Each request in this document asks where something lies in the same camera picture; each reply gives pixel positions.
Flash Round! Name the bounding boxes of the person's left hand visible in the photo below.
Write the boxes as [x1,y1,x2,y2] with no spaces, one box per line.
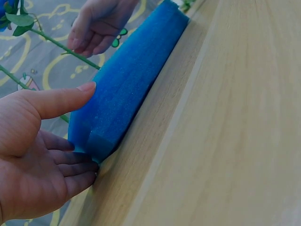
[0,81,99,224]

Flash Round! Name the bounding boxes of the green artificial leaves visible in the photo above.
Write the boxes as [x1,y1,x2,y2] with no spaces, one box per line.
[179,0,196,13]

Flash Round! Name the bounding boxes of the person's right hand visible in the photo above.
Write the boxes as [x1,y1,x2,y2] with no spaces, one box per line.
[67,0,139,58]

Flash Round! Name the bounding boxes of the blue artificial rose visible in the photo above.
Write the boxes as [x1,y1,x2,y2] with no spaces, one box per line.
[0,0,102,71]

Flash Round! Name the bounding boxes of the green flower stem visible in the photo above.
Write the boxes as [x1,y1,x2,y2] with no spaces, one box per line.
[0,65,71,123]

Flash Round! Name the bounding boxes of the blue foam block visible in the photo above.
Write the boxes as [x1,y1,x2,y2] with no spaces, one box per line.
[68,0,190,165]

